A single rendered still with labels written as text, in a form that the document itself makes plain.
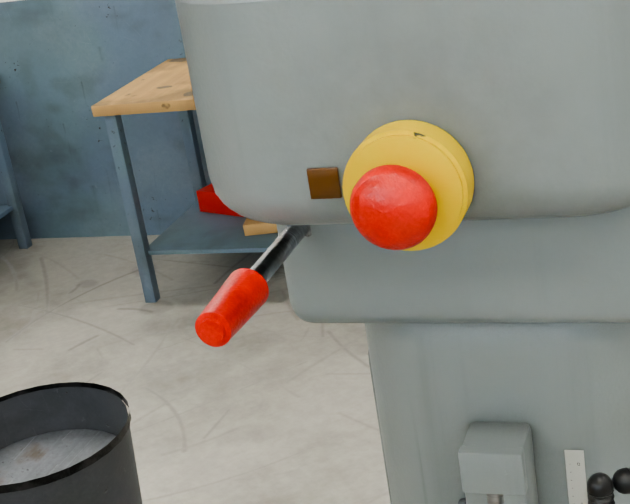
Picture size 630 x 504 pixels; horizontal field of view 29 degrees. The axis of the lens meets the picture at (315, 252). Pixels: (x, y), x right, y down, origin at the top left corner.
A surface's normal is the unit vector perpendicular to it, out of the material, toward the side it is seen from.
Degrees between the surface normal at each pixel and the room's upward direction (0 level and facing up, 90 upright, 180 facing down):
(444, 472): 90
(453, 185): 90
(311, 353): 0
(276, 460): 0
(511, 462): 90
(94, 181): 90
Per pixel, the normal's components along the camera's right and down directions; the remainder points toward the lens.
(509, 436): -0.15, -0.92
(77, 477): 0.65, 0.25
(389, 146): -0.30, 0.39
